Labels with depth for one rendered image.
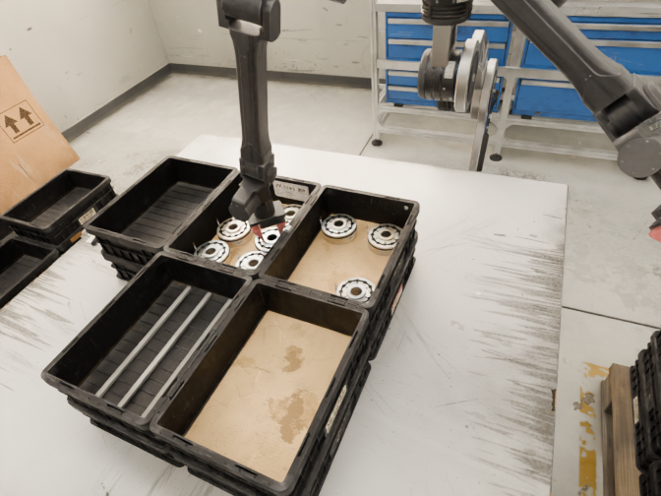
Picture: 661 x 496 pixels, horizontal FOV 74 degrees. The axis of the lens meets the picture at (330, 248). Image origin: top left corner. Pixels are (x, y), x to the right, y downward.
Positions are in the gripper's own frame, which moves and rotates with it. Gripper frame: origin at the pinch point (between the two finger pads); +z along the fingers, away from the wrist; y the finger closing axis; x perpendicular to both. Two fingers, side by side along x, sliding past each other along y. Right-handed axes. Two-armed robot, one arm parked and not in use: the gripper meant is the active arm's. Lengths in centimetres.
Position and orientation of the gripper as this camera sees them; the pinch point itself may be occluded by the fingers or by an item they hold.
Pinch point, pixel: (271, 235)
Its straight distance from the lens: 127.1
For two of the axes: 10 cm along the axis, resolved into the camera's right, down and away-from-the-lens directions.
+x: -3.3, -6.5, 6.8
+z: 1.1, 6.9, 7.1
